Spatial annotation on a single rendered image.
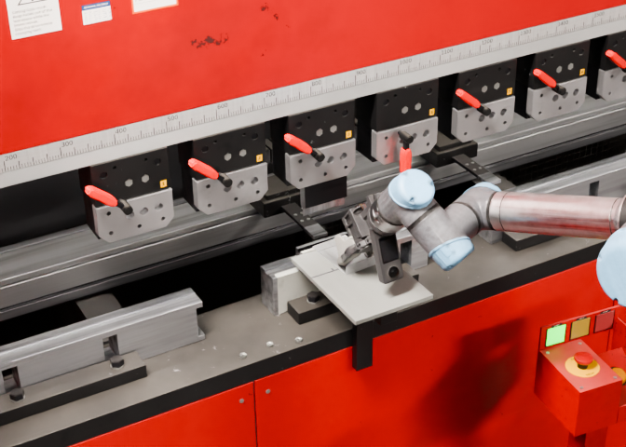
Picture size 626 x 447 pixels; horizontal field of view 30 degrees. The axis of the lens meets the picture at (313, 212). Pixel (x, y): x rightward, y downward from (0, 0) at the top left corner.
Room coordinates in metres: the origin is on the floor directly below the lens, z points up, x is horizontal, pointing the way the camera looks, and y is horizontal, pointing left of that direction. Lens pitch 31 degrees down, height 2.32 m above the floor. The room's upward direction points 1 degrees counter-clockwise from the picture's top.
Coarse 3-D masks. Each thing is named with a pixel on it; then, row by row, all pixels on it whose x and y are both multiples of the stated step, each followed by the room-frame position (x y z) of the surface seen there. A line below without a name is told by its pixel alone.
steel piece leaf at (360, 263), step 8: (328, 248) 2.09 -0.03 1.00; (328, 256) 2.05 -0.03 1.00; (336, 256) 2.05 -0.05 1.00; (360, 256) 2.05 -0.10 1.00; (336, 264) 2.02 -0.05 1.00; (352, 264) 1.99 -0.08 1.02; (360, 264) 2.00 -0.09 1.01; (368, 264) 2.01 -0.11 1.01; (344, 272) 1.99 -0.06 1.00; (352, 272) 1.99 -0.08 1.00
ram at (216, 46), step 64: (0, 0) 1.78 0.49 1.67; (64, 0) 1.83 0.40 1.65; (128, 0) 1.89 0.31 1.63; (192, 0) 1.94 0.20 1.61; (256, 0) 2.00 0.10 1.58; (320, 0) 2.07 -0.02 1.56; (384, 0) 2.13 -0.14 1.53; (448, 0) 2.20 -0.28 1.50; (512, 0) 2.28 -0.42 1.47; (576, 0) 2.36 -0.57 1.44; (0, 64) 1.78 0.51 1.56; (64, 64) 1.83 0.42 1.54; (128, 64) 1.88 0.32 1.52; (192, 64) 1.94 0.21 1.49; (256, 64) 2.00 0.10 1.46; (320, 64) 2.07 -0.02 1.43; (448, 64) 2.21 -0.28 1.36; (0, 128) 1.77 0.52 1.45; (64, 128) 1.82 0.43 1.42; (192, 128) 1.93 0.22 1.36
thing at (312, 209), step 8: (344, 176) 2.12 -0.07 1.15; (320, 184) 2.10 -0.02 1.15; (328, 184) 2.11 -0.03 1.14; (336, 184) 2.12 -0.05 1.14; (344, 184) 2.12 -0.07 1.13; (304, 192) 2.08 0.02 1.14; (312, 192) 2.09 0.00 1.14; (320, 192) 2.10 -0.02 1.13; (328, 192) 2.11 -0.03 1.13; (336, 192) 2.12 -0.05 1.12; (344, 192) 2.12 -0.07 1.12; (304, 200) 2.08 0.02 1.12; (312, 200) 2.09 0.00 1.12; (320, 200) 2.10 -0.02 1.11; (328, 200) 2.11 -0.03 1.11; (336, 200) 2.13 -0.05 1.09; (344, 200) 2.13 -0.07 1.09; (304, 208) 2.08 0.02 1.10; (312, 208) 2.10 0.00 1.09; (320, 208) 2.11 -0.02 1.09; (328, 208) 2.12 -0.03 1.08
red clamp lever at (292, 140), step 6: (288, 138) 1.99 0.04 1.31; (294, 138) 1.99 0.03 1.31; (294, 144) 1.99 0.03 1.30; (300, 144) 2.00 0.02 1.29; (306, 144) 2.01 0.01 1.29; (300, 150) 2.00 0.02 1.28; (306, 150) 2.00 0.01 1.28; (312, 150) 2.01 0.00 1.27; (318, 150) 2.03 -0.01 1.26; (318, 156) 2.01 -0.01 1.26; (324, 156) 2.02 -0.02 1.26
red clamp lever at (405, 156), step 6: (402, 132) 2.13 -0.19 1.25; (402, 138) 2.12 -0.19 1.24; (408, 138) 2.11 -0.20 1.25; (402, 144) 2.13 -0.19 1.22; (408, 144) 2.12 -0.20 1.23; (402, 150) 2.12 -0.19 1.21; (408, 150) 2.12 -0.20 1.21; (402, 156) 2.12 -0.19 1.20; (408, 156) 2.12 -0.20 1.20; (402, 162) 2.12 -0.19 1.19; (408, 162) 2.12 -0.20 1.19; (402, 168) 2.12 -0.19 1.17; (408, 168) 2.12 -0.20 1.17
